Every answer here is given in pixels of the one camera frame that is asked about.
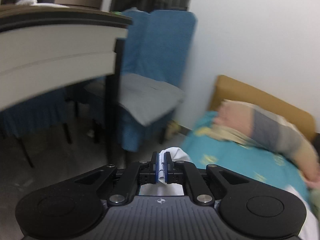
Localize white t-shirt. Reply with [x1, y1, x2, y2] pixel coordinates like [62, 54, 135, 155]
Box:
[139, 147, 319, 239]

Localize grey seat cushion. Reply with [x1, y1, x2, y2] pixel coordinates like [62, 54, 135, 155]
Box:
[118, 73, 184, 126]

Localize striped pink grey pillow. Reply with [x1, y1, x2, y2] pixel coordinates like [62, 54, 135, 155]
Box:
[211, 100, 319, 187]

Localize teal patterned bed sheet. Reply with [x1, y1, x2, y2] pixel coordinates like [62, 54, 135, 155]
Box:
[180, 111, 309, 202]

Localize tan wooden headboard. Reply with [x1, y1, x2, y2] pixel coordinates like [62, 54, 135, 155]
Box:
[207, 75, 316, 141]

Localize blue covered stool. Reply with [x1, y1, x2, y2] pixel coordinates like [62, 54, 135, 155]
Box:
[1, 88, 73, 168]

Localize blue covered chair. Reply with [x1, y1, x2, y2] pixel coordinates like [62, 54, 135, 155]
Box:
[118, 8, 196, 152]

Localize white desk with dark top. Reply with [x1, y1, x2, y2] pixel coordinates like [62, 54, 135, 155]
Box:
[1, 5, 132, 157]

